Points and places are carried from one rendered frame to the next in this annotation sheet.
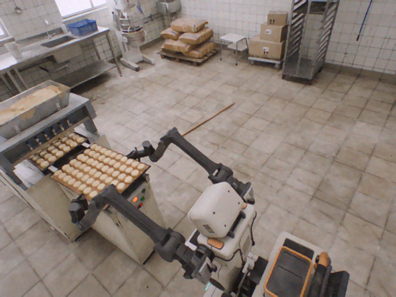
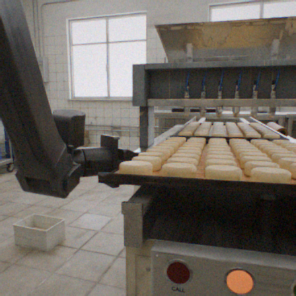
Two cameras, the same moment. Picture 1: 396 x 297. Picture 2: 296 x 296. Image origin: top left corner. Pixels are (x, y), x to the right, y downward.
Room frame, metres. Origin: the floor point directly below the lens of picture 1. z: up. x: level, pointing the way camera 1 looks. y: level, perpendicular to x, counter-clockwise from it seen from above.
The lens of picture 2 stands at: (0.76, 0.21, 1.05)
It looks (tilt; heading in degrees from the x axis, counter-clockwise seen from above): 9 degrees down; 65
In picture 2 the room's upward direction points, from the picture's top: straight up
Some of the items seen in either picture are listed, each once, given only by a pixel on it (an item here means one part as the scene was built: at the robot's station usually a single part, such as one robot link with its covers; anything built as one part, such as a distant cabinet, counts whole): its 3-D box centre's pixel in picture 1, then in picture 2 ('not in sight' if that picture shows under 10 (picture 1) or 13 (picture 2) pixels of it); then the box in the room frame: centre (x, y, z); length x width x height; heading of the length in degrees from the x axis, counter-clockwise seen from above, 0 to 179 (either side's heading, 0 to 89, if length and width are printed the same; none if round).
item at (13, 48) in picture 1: (15, 50); not in sight; (3.90, 2.50, 0.98); 0.20 x 0.14 x 0.20; 86
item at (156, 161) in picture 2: not in sight; (146, 163); (0.96, 0.64, 0.94); 0.05 x 0.05 x 0.02
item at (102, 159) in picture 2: (79, 208); (98, 161); (0.91, 0.75, 0.93); 0.07 x 0.07 x 0.10; 7
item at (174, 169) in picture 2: not in sight; (179, 172); (0.98, 0.56, 0.94); 0.05 x 0.05 x 0.02
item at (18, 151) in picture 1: (46, 136); (226, 108); (1.57, 1.15, 1.01); 0.72 x 0.33 x 0.34; 141
